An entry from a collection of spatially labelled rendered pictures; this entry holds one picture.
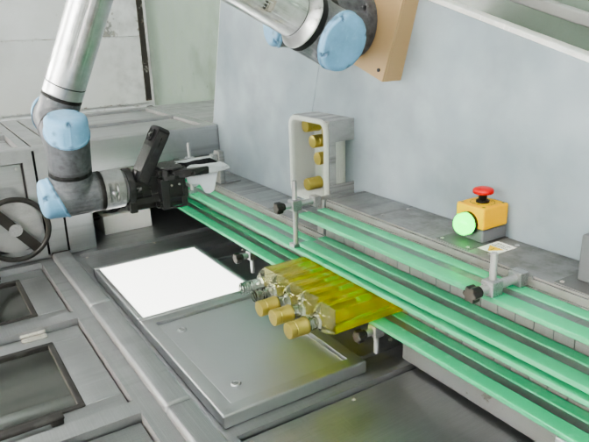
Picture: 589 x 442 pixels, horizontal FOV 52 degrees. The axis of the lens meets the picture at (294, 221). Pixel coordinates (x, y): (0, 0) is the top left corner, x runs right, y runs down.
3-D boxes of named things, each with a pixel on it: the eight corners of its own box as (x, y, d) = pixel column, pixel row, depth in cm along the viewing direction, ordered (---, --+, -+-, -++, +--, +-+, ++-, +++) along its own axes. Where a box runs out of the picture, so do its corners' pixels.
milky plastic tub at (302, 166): (315, 188, 175) (290, 194, 171) (314, 110, 168) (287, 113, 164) (353, 202, 161) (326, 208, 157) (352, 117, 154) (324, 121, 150)
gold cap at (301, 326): (313, 332, 119) (294, 338, 117) (304, 334, 122) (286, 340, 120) (308, 315, 120) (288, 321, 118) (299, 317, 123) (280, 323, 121)
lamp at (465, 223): (459, 230, 121) (449, 233, 119) (460, 209, 120) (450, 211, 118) (477, 236, 117) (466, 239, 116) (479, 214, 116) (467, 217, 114)
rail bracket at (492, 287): (513, 279, 105) (458, 298, 99) (516, 238, 103) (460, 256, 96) (532, 286, 102) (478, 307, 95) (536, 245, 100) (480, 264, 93)
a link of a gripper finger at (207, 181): (230, 188, 127) (186, 193, 124) (228, 160, 125) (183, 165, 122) (233, 191, 124) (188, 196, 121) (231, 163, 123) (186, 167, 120)
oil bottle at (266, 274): (328, 269, 155) (254, 290, 144) (327, 249, 153) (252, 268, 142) (341, 276, 150) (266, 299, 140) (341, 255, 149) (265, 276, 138)
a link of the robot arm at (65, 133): (34, 103, 109) (40, 159, 114) (45, 125, 100) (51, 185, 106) (80, 99, 112) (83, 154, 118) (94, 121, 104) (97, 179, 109)
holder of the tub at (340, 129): (318, 206, 177) (295, 210, 173) (315, 110, 169) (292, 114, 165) (354, 220, 163) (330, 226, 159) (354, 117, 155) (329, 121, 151)
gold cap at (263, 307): (273, 308, 132) (254, 313, 130) (272, 293, 131) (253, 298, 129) (280, 314, 129) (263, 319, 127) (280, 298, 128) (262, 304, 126)
